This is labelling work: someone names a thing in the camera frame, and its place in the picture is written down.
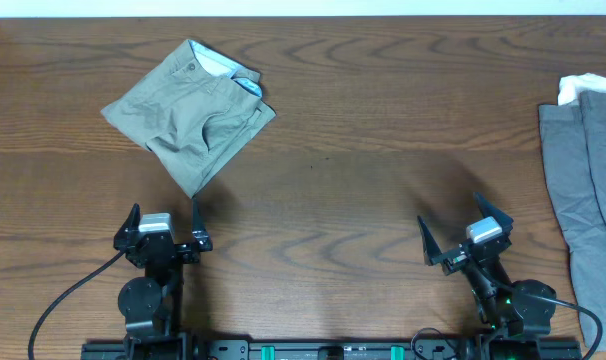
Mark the folded khaki shorts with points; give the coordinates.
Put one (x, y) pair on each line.
(195, 111)

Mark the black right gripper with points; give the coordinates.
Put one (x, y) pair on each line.
(454, 260)

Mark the grey shorts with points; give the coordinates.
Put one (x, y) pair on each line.
(573, 141)

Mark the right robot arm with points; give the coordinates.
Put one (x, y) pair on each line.
(518, 313)

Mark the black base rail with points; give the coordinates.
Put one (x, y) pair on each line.
(422, 348)

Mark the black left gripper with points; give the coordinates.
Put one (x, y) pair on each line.
(192, 255)

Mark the white garment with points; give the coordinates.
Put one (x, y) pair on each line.
(570, 87)

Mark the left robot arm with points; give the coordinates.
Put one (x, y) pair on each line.
(151, 304)

